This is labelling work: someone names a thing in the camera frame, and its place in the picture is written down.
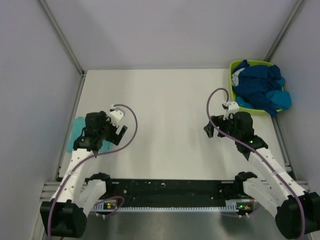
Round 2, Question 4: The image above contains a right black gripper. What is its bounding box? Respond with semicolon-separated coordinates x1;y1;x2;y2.
203;112;241;140

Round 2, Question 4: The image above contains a teal t shirt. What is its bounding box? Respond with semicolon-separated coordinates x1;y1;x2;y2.
66;116;111;153

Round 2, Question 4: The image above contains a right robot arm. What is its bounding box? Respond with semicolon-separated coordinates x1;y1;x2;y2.
203;111;320;240

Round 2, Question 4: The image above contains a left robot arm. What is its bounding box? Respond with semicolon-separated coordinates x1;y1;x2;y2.
40;107;127;238

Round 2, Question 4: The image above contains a dark blue t shirt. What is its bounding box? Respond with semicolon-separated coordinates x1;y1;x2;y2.
230;59;285;117

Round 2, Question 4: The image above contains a light blue t shirt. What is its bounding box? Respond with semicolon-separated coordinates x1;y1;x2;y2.
232;76;292;117

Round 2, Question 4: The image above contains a green plastic bin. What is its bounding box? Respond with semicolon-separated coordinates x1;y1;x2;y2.
229;59;292;117

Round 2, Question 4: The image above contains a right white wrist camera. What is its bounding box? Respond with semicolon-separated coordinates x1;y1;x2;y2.
222;101;240;120

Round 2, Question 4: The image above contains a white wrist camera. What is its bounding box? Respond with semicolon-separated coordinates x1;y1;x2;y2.
107;104;125;128
222;101;240;120

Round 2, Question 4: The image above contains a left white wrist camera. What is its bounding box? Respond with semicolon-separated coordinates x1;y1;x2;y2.
107;104;125;128

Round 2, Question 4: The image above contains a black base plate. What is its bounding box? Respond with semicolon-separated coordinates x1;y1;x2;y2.
99;178;257;211

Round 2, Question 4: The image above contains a grey slotted cable duct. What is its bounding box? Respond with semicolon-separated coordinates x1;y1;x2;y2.
93;201;240;213

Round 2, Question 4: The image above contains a right aluminium frame post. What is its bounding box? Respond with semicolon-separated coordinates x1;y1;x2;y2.
264;0;306;62

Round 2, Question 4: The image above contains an aluminium frame post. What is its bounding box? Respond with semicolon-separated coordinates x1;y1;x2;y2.
37;0;85;76
264;0;306;62

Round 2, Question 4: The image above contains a left aluminium frame post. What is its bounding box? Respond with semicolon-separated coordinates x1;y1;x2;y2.
37;0;85;76

